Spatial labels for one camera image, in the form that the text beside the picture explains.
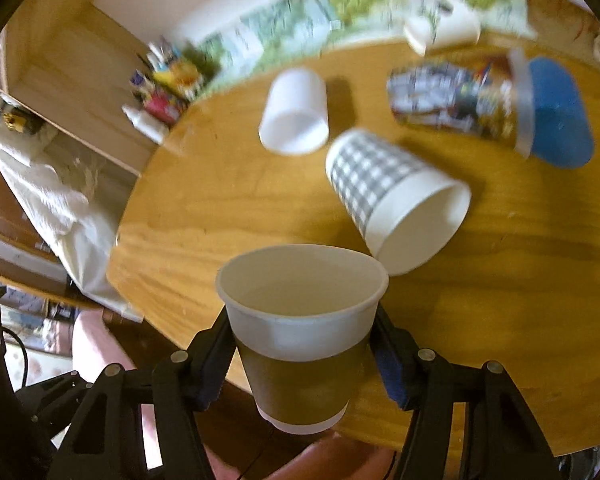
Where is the printed cup with blue lid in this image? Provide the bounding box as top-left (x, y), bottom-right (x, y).
top-left (387, 50), bottom-right (537, 159)

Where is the light wooden cabinet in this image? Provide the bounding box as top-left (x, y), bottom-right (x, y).
top-left (2, 4), bottom-right (186, 177)

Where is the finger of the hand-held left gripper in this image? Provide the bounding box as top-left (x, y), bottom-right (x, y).
top-left (16, 370), bottom-right (101, 441)

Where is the plain white paper cup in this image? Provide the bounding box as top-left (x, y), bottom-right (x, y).
top-left (258, 68), bottom-right (330, 156)

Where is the grey checkered paper cup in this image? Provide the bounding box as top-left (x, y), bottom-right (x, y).
top-left (325, 128), bottom-right (472, 277)

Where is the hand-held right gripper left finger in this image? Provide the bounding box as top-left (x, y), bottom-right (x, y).
top-left (47, 306), bottom-right (237, 480)

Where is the white cloth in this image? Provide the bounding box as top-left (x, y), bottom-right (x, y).
top-left (0, 122), bottom-right (145, 322)

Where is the white small bottle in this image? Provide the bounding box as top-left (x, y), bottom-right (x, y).
top-left (121, 104), bottom-right (170, 144)

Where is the person's leg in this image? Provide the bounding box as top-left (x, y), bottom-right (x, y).
top-left (72, 308), bottom-right (157, 467)

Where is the pile of colourful packets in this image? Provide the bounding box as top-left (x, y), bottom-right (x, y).
top-left (130, 40), bottom-right (208, 127)

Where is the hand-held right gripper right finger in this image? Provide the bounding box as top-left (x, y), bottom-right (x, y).
top-left (371, 305), bottom-right (565, 480)

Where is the black cable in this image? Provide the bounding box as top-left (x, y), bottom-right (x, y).
top-left (0, 326), bottom-right (29, 390)

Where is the green printed wall poster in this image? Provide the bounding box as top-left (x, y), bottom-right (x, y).
top-left (195, 0), bottom-right (537, 88)

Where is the blue plastic container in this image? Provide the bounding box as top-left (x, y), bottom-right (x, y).
top-left (527, 56), bottom-right (595, 169)

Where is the white paper cup brown sleeve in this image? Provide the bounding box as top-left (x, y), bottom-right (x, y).
top-left (216, 244), bottom-right (390, 435)

